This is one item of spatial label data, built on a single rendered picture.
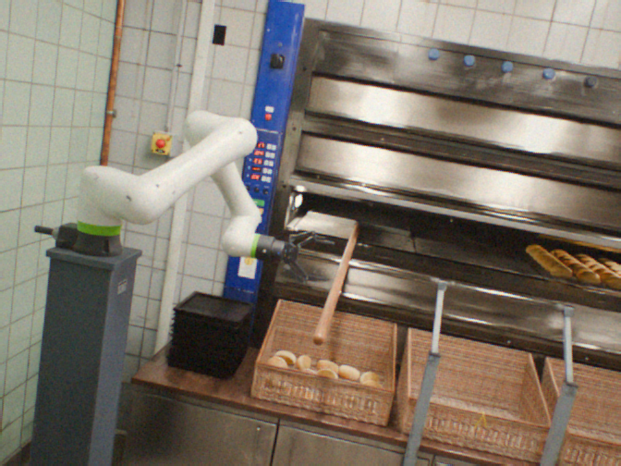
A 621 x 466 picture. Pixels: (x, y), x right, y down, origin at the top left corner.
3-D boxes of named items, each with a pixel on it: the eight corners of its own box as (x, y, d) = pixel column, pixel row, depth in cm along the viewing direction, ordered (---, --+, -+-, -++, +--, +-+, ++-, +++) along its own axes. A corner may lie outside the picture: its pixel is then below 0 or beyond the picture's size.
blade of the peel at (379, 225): (409, 237, 317) (410, 231, 316) (307, 216, 322) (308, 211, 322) (407, 226, 352) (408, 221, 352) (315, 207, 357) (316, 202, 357)
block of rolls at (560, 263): (523, 251, 339) (526, 241, 338) (611, 268, 334) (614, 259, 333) (551, 276, 279) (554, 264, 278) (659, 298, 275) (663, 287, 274)
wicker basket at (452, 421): (394, 382, 280) (407, 325, 275) (517, 409, 276) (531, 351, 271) (397, 434, 233) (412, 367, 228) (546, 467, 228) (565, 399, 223)
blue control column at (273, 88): (272, 327, 488) (320, 54, 447) (291, 332, 486) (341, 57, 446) (197, 452, 299) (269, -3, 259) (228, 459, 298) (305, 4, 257)
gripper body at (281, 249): (277, 237, 226) (301, 241, 225) (273, 259, 228) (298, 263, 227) (273, 240, 219) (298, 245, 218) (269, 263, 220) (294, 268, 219)
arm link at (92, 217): (99, 239, 169) (106, 172, 166) (66, 226, 178) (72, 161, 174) (136, 237, 180) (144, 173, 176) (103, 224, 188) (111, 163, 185)
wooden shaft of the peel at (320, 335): (322, 348, 144) (325, 337, 143) (310, 345, 144) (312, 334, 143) (359, 229, 311) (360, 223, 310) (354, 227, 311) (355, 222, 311)
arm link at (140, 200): (130, 198, 157) (261, 114, 190) (91, 185, 166) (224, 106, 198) (145, 239, 164) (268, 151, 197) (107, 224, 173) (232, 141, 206)
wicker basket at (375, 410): (268, 353, 287) (277, 298, 282) (385, 378, 283) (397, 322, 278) (247, 398, 239) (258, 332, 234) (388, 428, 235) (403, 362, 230)
